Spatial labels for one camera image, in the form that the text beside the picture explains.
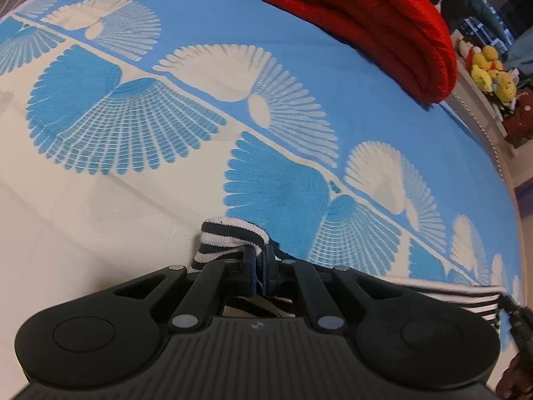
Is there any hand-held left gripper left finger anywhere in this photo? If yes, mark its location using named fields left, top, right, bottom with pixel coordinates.
left=110, top=247, right=261, bottom=335

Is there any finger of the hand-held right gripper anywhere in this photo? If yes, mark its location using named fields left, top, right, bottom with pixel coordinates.
left=499, top=294, right=533, bottom=357

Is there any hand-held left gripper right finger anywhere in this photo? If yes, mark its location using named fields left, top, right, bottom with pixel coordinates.
left=262, top=243, right=401, bottom=335

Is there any black white striped hoodie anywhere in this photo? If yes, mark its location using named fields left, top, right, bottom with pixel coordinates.
left=191, top=216, right=508, bottom=322

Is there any blue white patterned bed sheet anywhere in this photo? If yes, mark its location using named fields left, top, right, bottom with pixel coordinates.
left=0, top=0, right=526, bottom=384

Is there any dark red cloth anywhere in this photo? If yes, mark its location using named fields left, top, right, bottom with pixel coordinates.
left=504, top=89, right=533, bottom=148

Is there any yellow plush toy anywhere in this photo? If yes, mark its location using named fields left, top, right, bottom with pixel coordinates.
left=470, top=69, right=519, bottom=107
left=468, top=45, right=504, bottom=76

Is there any folded red blanket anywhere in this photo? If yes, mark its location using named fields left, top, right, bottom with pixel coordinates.
left=262, top=0, right=458, bottom=105

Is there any teal cloth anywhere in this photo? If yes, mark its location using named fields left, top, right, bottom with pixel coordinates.
left=433, top=0, right=508, bottom=48

